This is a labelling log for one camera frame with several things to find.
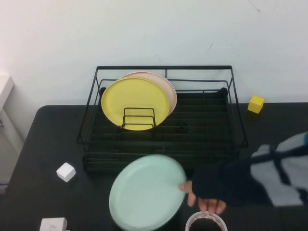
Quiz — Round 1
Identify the black wire dish rack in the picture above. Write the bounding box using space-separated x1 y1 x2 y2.
76 65 248 174

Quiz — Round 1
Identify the white rectangular block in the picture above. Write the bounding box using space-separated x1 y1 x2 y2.
39 218 68 231

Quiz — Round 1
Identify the mint green plate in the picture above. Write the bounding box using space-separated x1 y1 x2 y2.
108 154 187 231

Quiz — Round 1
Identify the white cube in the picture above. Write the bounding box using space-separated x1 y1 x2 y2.
56 162 77 183

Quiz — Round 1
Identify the white tape roll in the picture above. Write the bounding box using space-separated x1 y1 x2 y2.
185 211 228 231

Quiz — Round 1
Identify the person's sleeved forearm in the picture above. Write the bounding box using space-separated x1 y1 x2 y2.
221 131 308 207

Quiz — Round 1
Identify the yellow cube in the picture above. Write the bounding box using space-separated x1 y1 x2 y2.
247 95 265 113

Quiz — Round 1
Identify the pink plate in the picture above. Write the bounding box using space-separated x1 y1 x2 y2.
119 71 178 117

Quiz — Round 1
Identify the yellow plate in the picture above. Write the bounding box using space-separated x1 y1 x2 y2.
101 77 171 132

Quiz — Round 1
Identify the person's hand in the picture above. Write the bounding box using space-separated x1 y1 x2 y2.
179 168 228 215

